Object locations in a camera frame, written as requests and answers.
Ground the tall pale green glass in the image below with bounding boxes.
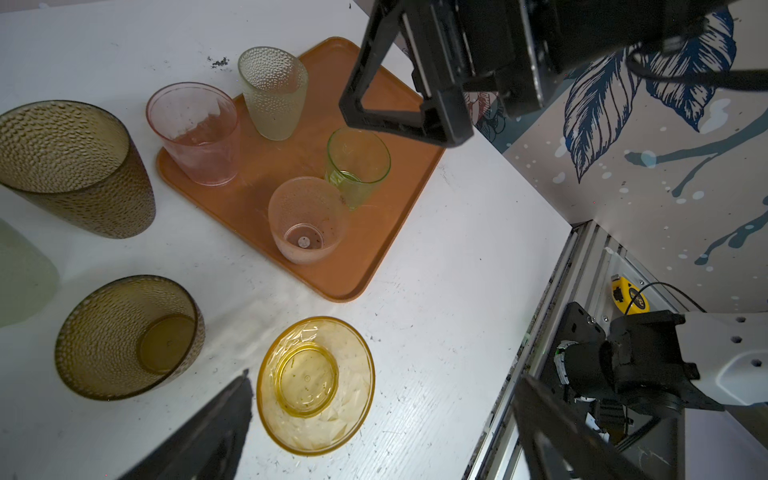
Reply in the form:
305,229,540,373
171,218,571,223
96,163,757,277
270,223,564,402
1,220,60,327

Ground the yellow tape measure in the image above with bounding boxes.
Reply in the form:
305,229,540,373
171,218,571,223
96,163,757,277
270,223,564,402
610,274,650,315

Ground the brown plastic tray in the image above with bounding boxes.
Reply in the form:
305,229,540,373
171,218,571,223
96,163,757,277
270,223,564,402
155,36,446,303

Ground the short brown textured glass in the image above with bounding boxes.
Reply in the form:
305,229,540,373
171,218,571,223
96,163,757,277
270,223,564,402
54,275,206,401

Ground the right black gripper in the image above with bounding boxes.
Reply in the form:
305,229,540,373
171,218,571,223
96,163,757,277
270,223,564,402
339,1,561,148

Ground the tall brown textured glass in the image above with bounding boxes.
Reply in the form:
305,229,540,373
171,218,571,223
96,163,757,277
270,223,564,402
1,100,156,239

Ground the pink textured glass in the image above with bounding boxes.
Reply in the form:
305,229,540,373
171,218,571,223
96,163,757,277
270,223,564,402
268,176,350,265

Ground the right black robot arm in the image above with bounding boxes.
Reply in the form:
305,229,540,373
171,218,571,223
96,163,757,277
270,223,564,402
339,1,767,427

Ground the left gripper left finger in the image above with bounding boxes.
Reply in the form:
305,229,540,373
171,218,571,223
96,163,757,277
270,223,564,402
123,371,254,479

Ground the bright green clear glass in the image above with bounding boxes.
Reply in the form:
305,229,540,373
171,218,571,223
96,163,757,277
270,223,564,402
325,127,391,210

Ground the yellow clear glass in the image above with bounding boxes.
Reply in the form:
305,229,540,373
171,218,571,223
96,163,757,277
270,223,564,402
255,316,376,456

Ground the pink ribbed clear glass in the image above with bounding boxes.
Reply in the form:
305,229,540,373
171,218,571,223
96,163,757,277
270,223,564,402
145,82,241,187

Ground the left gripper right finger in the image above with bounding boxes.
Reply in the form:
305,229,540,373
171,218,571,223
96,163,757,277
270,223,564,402
512,374,647,479

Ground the pale green textured glass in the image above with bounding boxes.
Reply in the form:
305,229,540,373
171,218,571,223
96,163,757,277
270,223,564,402
238,46,309,141

